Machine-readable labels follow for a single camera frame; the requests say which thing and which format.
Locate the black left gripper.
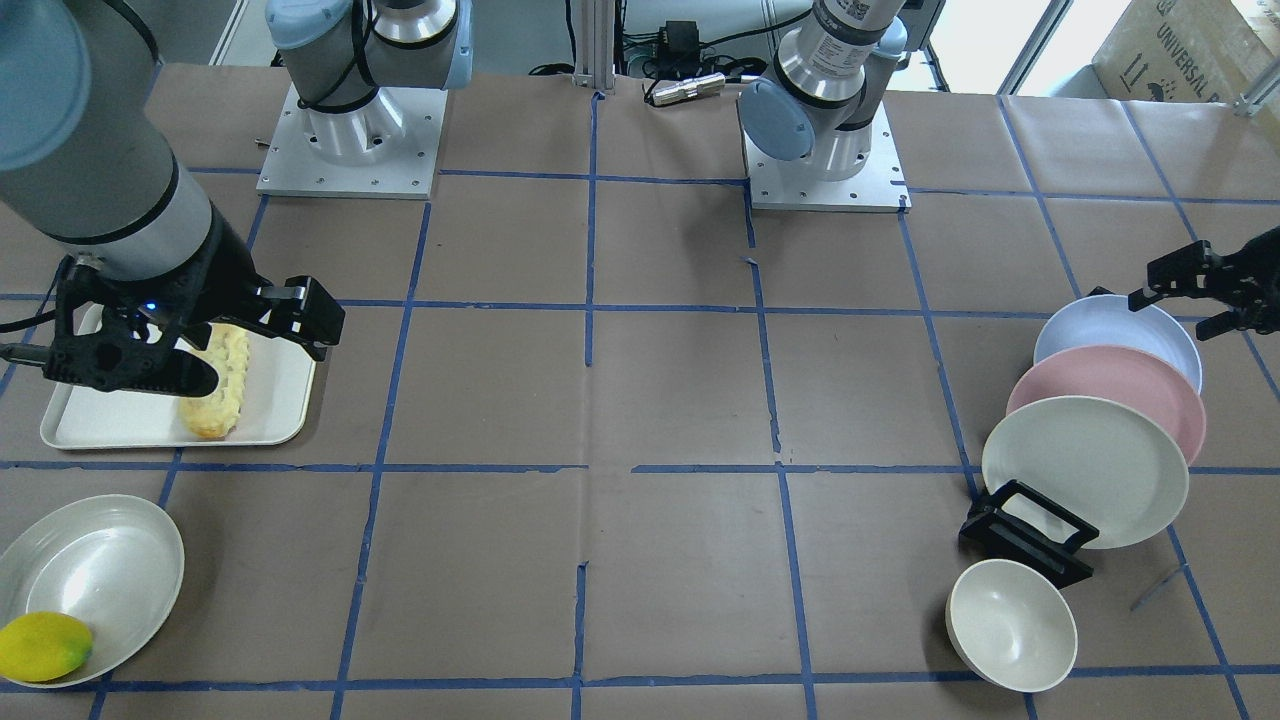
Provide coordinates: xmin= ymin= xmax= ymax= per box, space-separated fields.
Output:
xmin=1128 ymin=227 xmax=1279 ymax=342

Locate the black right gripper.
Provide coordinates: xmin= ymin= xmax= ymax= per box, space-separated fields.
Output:
xmin=44 ymin=225 xmax=346 ymax=396

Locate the light blue plate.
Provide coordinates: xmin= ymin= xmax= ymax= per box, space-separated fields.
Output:
xmin=1033 ymin=293 xmax=1204 ymax=392

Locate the yellow bread loaf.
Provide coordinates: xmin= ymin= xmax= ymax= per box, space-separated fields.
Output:
xmin=177 ymin=323 xmax=250 ymax=439

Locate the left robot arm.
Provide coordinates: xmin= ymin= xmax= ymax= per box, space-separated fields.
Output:
xmin=739 ymin=1 xmax=1279 ymax=340

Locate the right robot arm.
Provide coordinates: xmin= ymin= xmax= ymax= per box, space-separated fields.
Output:
xmin=3 ymin=1 xmax=474 ymax=397

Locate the pink plate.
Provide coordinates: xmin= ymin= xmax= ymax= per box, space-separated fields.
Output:
xmin=1005 ymin=345 xmax=1207 ymax=462

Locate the cream white plate in rack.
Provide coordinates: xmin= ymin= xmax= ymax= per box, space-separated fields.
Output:
xmin=982 ymin=396 xmax=1189 ymax=550

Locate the black plate rack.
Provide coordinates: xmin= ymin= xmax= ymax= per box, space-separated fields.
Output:
xmin=959 ymin=479 xmax=1100 ymax=589

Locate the white rectangular tray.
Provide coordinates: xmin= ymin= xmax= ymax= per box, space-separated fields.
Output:
xmin=40 ymin=334 xmax=316 ymax=450

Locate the cardboard box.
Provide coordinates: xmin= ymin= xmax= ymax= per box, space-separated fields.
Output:
xmin=1091 ymin=1 xmax=1279 ymax=102

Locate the white shallow dish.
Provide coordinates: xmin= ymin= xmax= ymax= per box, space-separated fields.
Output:
xmin=1 ymin=495 xmax=186 ymax=691

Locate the cream white bowl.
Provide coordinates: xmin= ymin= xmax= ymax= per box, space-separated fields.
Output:
xmin=945 ymin=559 xmax=1078 ymax=693

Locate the yellow lemon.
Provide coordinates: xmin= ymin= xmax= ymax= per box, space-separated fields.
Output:
xmin=1 ymin=611 xmax=93 ymax=683

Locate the black power adapter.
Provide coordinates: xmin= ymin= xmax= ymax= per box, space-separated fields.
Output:
xmin=655 ymin=20 xmax=701 ymax=76

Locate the silver cylindrical connector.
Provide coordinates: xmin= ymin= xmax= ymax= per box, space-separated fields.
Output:
xmin=643 ymin=72 xmax=727 ymax=108

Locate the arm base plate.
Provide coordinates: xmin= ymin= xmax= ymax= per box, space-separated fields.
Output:
xmin=256 ymin=88 xmax=449 ymax=200
xmin=739 ymin=87 xmax=913 ymax=213

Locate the aluminium frame post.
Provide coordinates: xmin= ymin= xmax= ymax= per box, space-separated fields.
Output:
xmin=572 ymin=0 xmax=621 ymax=96

